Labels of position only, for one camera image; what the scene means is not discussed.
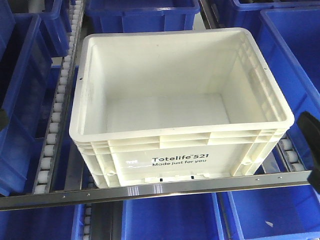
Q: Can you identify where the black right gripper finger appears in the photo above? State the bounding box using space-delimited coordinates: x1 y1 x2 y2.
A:
297 111 320 193

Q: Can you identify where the white plastic Totelife bin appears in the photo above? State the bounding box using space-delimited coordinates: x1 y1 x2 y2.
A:
69 28 295 188

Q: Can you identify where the blue bin right of shelf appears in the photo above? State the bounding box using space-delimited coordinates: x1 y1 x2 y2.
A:
254 8 320 171

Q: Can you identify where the blue bin of shelf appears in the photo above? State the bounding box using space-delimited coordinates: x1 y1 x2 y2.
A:
0 13 52 196
254 8 320 171

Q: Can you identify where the blue bin below right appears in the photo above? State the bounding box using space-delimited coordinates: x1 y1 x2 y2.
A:
220 185 320 240

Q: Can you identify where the blue bin below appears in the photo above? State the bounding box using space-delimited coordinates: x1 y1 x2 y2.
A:
220 185 320 240
121 193 227 240

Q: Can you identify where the blue bin below centre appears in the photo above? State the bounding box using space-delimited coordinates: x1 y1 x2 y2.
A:
121 193 227 240

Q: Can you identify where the blue bin behind centre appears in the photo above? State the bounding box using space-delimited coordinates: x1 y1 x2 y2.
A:
85 0 200 33

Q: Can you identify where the blue bin left of shelf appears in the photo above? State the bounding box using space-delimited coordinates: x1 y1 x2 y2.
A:
0 13 52 196

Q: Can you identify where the white roller track left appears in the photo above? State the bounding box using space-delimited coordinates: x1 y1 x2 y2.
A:
32 0 86 195

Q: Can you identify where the metal shelf front rail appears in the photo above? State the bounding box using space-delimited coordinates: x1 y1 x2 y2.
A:
0 170 311 211

